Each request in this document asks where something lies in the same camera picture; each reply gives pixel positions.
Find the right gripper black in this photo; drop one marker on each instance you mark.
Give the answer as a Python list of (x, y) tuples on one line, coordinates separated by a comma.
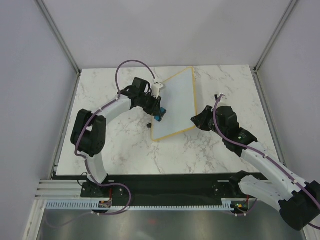
[(200, 120)]

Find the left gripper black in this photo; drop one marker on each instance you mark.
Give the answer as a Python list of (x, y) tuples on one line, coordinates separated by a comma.
[(154, 106)]

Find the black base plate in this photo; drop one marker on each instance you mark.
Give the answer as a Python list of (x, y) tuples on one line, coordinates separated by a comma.
[(171, 189)]

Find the blue whiteboard eraser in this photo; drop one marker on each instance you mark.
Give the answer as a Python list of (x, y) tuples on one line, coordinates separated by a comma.
[(160, 114)]

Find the aluminium frame rail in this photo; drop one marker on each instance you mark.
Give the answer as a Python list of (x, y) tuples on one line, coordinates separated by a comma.
[(57, 34), (290, 77)]

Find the aluminium frame rail left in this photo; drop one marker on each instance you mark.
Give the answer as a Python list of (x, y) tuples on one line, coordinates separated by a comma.
[(57, 34)]

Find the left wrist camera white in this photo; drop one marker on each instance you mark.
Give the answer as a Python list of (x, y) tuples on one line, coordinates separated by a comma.
[(156, 89)]

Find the white slotted cable duct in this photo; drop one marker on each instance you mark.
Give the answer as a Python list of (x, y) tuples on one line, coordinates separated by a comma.
[(98, 205)]

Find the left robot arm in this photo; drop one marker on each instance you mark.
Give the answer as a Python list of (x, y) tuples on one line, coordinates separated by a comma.
[(90, 127)]

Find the aluminium front extrusion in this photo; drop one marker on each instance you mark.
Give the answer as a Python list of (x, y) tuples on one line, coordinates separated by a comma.
[(58, 190)]

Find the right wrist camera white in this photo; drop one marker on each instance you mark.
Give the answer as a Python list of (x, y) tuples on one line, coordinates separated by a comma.
[(219, 97)]

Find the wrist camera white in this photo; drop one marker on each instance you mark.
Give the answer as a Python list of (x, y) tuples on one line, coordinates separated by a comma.
[(156, 89), (219, 97)]

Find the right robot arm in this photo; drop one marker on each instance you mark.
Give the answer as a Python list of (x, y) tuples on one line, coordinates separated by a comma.
[(296, 200)]

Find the yellow framed whiteboard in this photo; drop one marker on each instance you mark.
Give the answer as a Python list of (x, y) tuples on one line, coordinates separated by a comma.
[(178, 98)]

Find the aluminium frame rail right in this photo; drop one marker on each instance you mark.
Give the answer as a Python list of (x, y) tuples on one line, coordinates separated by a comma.
[(290, 77)]

